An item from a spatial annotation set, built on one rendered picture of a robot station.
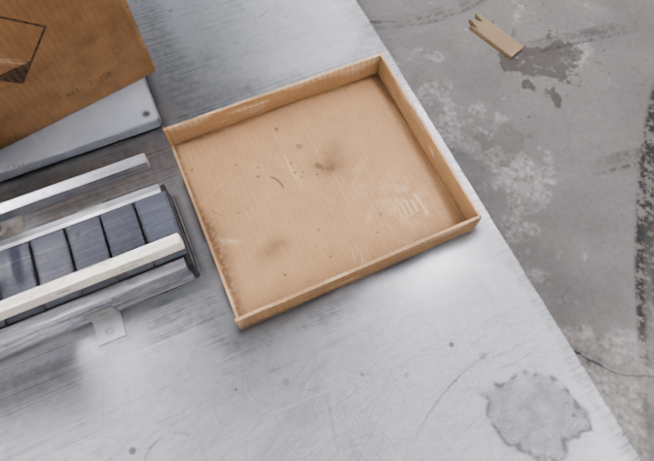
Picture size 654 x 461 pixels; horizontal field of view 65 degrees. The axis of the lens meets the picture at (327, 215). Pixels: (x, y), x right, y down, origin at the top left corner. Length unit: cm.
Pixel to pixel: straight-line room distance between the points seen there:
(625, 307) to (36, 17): 153
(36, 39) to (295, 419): 49
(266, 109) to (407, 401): 40
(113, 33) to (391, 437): 55
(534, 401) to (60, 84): 65
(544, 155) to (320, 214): 124
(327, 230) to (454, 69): 133
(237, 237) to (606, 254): 129
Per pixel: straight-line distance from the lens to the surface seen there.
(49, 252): 63
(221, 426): 59
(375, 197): 64
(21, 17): 64
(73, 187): 55
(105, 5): 66
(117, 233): 61
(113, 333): 63
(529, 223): 166
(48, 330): 63
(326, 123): 69
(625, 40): 221
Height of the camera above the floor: 141
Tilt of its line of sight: 66 degrees down
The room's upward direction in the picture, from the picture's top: 3 degrees clockwise
